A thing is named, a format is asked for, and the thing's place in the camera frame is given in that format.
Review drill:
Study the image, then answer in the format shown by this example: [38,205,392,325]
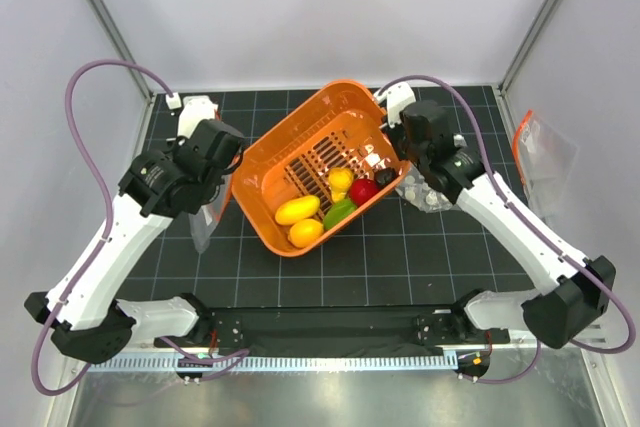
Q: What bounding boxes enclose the clear zip bags stack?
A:
[395,167,454,213]

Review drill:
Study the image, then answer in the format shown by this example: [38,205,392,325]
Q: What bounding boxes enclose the single clear zip bag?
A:
[189,174,232,254]

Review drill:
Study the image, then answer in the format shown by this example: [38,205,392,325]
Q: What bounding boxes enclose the orange plastic basket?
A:
[232,79,411,257]

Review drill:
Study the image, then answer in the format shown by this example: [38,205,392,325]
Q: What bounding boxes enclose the yellow pear toy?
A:
[327,167,354,203]

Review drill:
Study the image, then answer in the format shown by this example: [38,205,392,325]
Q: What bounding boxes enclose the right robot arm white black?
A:
[384,101,616,349]

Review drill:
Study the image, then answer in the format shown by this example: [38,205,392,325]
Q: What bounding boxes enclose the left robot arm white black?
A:
[24,119,247,364]

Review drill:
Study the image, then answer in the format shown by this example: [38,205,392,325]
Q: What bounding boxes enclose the dark brown fruit toy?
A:
[374,167,397,188]

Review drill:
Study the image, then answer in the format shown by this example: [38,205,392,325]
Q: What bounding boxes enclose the red apple toy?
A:
[348,178,380,207]

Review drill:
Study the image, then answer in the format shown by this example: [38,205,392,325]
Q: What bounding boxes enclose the yellow mango toy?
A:
[275,195,320,226]

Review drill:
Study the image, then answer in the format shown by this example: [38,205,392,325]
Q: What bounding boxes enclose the green fruit toy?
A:
[323,198,358,231]

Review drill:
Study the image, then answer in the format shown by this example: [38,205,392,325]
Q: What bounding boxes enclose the yellow lemon toy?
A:
[288,218,324,249]

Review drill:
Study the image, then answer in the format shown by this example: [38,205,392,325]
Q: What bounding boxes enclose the black grid mat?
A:
[116,85,533,307]

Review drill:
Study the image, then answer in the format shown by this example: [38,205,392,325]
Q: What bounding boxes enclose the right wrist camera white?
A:
[373,82,416,128]

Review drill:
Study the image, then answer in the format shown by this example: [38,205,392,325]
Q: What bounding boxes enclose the zip bag on right wall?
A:
[511,110,578,220]

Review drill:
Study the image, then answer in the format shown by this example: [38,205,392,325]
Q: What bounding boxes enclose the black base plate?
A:
[169,305,510,358]

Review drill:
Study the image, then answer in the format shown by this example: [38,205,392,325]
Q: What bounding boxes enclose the white slotted cable duct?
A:
[89,351,458,374]

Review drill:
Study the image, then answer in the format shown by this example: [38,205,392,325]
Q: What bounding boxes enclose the right aluminium frame post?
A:
[498,0,562,96]

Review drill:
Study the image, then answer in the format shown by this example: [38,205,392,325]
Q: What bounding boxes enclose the aluminium frame post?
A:
[498,0,562,96]
[58,0,154,103]

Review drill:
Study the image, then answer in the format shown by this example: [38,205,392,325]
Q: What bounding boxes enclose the left aluminium frame post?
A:
[58,0,154,103]

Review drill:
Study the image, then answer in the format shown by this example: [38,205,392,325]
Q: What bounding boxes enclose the aluminium rail profile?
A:
[570,321,607,351]

